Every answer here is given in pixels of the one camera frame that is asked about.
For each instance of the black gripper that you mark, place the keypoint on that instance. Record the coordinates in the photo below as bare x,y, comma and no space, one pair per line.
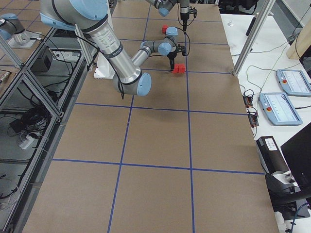
184,17
171,57

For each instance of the red block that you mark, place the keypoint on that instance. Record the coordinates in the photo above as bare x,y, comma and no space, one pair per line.
181,68
164,28
175,69

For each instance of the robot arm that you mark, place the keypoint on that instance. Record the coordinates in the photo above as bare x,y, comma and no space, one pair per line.
91,16
165,6

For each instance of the brown paper table cover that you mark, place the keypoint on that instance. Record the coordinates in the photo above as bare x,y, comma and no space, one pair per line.
180,160

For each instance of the teach pendant near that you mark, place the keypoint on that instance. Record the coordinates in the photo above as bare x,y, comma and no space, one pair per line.
279,109

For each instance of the teach pendant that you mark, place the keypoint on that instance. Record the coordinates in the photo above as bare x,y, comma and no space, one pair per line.
279,109
294,82

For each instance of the teach pendant far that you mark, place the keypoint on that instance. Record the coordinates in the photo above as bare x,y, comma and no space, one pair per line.
294,82

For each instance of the black cardboard box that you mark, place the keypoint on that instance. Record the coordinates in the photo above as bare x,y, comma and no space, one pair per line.
270,156

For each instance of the black monitor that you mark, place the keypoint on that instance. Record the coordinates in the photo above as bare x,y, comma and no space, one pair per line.
297,154

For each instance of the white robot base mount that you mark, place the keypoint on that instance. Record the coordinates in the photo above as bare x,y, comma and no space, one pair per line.
103,68

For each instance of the aluminium frame post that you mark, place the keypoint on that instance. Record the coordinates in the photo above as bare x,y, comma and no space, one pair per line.
259,22

